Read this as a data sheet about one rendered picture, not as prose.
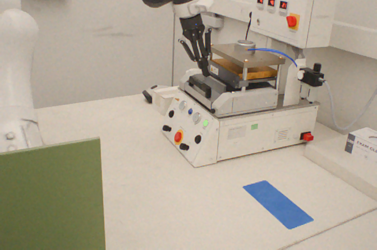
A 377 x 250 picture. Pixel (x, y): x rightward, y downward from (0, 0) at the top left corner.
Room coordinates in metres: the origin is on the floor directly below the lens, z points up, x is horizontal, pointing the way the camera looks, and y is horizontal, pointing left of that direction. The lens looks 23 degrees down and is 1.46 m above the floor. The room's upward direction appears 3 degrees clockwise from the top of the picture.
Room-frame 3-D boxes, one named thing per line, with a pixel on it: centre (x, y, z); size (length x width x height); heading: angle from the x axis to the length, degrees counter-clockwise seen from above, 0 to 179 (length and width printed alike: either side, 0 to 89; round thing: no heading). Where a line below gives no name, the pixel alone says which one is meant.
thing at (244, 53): (1.42, -0.24, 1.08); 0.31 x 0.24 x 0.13; 27
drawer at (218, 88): (1.40, -0.16, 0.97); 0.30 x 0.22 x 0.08; 117
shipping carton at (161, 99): (1.68, 0.07, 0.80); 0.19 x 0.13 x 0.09; 120
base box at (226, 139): (1.40, -0.20, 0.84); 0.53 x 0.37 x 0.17; 117
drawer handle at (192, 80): (1.34, -0.03, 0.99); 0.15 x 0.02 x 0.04; 27
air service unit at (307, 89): (1.28, -0.41, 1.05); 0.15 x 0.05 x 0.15; 27
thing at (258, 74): (1.41, -0.20, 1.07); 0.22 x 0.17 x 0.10; 27
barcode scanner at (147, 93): (1.79, 0.14, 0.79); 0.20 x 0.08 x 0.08; 120
